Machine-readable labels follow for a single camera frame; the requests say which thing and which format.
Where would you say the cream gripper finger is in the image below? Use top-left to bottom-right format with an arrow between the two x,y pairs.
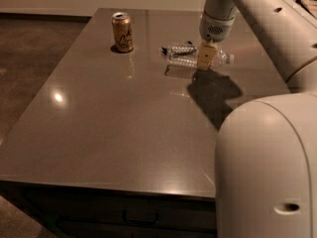
197,41 -> 218,70

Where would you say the clear plastic water bottle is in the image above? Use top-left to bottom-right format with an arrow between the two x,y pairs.
161,42 -> 234,70

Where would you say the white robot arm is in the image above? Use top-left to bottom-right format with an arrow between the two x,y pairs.
198,0 -> 317,238

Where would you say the black rxbar chocolate wrapper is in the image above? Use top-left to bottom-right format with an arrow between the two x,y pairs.
161,42 -> 197,58

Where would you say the gold soda can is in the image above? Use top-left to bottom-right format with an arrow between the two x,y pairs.
112,12 -> 134,53

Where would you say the dark drawer handle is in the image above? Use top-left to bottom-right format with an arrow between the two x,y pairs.
122,210 -> 159,226

